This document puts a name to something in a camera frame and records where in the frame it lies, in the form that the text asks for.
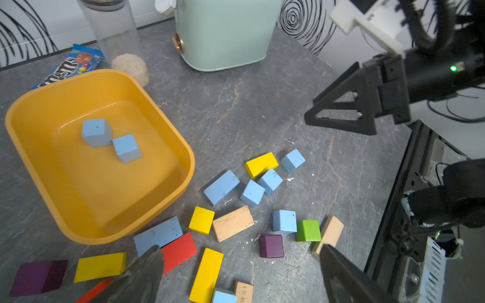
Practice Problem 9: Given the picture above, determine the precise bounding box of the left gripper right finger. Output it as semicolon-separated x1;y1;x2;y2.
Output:
320;244;397;302

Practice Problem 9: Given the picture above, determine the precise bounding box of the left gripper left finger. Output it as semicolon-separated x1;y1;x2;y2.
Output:
91;246;164;302

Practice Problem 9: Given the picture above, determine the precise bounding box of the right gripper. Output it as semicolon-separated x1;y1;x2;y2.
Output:
304;53;410;136

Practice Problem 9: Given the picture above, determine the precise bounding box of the blue cube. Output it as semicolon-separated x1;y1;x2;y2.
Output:
280;149;306;174
112;134;143;164
211;287;237;303
258;169;283;195
272;210;297;233
240;180;265;207
82;119;113;148

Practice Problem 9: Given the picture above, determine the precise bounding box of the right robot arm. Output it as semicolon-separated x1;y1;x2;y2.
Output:
304;1;484;228

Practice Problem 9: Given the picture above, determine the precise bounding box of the small red cube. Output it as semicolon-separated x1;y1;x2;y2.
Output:
76;279;113;303

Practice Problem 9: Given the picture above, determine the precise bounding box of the red flat block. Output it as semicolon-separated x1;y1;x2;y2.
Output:
160;232;198;275

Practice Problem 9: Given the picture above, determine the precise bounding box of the long blue block left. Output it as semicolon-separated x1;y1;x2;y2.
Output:
134;217;183;257

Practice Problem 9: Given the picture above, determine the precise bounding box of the long blue block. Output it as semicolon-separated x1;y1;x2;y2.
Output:
203;170;240;205
134;217;183;257

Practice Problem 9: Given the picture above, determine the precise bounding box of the yellow wedge block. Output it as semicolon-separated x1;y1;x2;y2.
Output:
74;252;127;283

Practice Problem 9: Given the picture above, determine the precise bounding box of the tan wooden block front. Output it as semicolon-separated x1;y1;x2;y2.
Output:
312;215;344;258

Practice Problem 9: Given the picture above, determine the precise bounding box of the tan wooden block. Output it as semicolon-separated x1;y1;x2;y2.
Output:
312;215;344;258
212;206;255;242
234;281;255;303

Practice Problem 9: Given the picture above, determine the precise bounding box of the long yellow block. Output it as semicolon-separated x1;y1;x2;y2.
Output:
189;247;224;303

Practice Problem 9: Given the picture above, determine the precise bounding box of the green cube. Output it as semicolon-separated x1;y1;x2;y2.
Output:
296;220;322;242

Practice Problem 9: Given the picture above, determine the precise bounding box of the purple cube lower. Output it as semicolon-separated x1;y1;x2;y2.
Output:
259;234;285;258

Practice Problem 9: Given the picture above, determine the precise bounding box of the small yellow cube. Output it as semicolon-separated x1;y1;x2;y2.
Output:
189;207;215;235

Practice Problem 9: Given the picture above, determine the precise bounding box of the tan wooden block lower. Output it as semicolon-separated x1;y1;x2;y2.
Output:
234;281;255;303

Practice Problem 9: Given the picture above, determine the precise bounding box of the purple cube near tub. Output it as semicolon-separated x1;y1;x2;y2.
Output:
10;260;68;297

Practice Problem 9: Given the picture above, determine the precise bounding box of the tan wooden block centre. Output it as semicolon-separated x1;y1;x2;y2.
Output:
212;206;255;242

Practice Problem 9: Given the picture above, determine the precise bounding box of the yellow plastic tub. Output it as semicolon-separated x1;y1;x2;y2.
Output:
5;69;195;245

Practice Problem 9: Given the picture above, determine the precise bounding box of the long blue block centre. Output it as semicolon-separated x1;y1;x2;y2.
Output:
203;170;240;205

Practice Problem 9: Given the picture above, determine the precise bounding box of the yellow block right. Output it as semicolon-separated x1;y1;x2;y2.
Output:
245;152;279;179

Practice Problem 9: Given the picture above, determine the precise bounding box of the mint green toaster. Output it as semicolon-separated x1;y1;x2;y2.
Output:
173;0;282;72

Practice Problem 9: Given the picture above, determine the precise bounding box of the blue candy packet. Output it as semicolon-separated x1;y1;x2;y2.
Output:
33;44;104;89

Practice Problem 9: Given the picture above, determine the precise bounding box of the clear plastic jar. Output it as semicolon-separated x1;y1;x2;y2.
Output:
78;0;149;87

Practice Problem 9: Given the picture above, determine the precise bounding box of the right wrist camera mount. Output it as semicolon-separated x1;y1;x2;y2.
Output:
330;0;405;58

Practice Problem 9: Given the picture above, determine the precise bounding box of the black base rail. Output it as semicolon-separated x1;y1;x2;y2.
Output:
364;121;468;302

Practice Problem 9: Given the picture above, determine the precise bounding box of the white slotted cable duct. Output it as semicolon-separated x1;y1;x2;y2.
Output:
417;237;447;303

